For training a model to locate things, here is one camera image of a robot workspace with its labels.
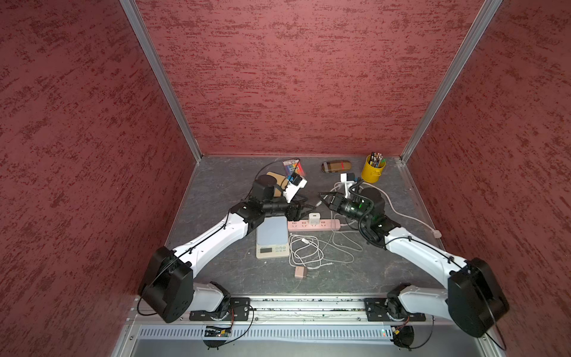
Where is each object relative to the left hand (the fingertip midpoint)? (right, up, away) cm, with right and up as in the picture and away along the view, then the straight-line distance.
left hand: (309, 207), depth 75 cm
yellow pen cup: (+33, +12, +31) cm, 47 cm away
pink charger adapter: (-3, -25, +6) cm, 26 cm away
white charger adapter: (+3, -7, +15) cm, 16 cm away
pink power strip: (-1, -10, +17) cm, 20 cm away
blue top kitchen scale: (-14, -14, +12) cm, 24 cm away
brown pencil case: (+14, +16, +38) cm, 43 cm away
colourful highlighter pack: (-6, +17, +42) cm, 46 cm away
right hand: (+2, +3, +2) cm, 4 cm away
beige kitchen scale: (-9, +10, -9) cm, 16 cm away
